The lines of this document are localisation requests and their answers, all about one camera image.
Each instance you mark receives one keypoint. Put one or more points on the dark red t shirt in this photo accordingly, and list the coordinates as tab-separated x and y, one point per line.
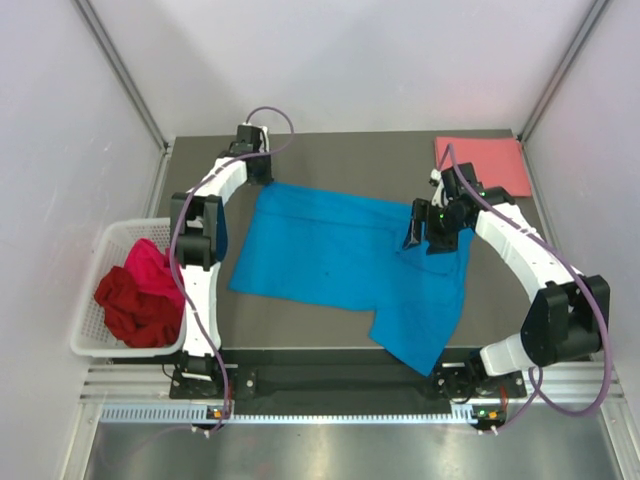
139	319

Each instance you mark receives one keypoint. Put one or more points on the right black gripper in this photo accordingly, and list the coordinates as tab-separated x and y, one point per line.
437	243

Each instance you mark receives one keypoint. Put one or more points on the white slotted cable duct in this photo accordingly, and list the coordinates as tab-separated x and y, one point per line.
202	414

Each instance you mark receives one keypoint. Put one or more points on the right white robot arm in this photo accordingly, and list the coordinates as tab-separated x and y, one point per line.
566	309

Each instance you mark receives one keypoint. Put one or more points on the white plastic laundry basket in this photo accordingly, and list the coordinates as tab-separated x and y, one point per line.
90	336

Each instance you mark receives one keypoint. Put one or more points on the magenta t shirt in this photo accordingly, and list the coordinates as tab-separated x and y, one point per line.
150	269

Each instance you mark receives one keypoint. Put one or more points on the blue t shirt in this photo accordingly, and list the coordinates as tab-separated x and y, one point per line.
344	251

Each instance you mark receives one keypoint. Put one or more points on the folded pink t shirt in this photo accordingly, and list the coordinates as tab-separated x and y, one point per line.
497	162

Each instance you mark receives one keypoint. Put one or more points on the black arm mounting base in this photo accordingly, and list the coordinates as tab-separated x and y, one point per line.
255	373

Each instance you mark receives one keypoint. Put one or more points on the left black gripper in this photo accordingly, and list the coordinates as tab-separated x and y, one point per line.
265	176

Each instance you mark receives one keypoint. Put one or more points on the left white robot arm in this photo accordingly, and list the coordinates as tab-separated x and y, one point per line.
199	243

